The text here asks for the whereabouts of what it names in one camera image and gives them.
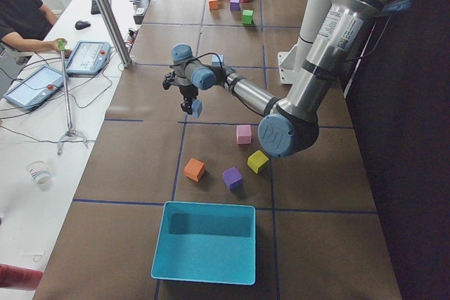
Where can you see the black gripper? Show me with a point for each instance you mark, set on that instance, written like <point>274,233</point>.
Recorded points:
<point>187,93</point>

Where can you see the light blue block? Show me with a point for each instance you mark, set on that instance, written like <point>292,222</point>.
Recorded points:
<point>197,108</point>
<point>217,60</point>

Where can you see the aluminium frame post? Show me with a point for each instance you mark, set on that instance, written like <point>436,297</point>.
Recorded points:
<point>114,32</point>

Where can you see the teach pendant tablet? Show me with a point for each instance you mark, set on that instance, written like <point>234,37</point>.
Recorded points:
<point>35,89</point>
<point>88,58</point>

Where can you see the yellow foam block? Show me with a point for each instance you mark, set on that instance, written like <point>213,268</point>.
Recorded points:
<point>257,161</point>

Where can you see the far teach pendant tablet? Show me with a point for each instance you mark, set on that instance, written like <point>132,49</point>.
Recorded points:
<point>88,58</point>

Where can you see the person in black shirt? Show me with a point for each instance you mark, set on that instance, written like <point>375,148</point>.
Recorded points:
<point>25,25</point>

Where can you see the teal plastic bin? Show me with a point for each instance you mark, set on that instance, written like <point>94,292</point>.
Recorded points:
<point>206,242</point>

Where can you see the orange block near bin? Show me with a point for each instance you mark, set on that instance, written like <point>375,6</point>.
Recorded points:
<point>194,169</point>

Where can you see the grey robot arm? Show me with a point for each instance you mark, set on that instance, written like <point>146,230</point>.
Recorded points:
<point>289,124</point>

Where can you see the orange block near red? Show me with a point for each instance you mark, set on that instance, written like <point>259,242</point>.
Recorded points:
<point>213,4</point>

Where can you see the pink foam block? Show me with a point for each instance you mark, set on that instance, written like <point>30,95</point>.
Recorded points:
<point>243,134</point>

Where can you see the black computer mouse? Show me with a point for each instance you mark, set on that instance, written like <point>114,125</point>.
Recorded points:
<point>82,24</point>

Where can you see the paper cup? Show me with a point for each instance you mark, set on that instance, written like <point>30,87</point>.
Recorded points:
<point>40,174</point>

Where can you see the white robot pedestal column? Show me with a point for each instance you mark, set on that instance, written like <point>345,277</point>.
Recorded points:
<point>289,62</point>

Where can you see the purple block near green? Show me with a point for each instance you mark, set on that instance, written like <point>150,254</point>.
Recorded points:
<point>234,5</point>

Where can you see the green foam block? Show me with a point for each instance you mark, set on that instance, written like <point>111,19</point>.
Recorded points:
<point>247,17</point>

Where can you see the purple block near yellow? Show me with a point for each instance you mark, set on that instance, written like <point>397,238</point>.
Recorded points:
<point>232,178</point>

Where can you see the near teach pendant tablet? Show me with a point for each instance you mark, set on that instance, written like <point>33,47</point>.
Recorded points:
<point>35,89</point>

